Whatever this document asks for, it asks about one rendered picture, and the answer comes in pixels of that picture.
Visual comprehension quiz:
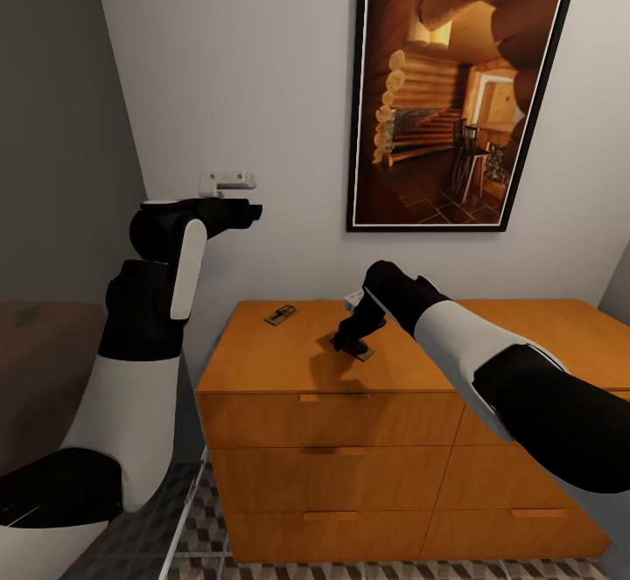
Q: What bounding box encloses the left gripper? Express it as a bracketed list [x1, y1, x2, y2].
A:
[197, 198, 263, 236]

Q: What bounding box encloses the mousetrap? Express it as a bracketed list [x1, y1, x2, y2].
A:
[264, 305, 300, 326]
[341, 340, 375, 362]

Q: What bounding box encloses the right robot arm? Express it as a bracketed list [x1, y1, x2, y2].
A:
[332, 260, 630, 559]

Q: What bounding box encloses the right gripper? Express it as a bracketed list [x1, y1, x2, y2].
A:
[332, 303, 387, 352]

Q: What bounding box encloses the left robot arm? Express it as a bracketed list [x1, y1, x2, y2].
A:
[0, 170, 263, 580]

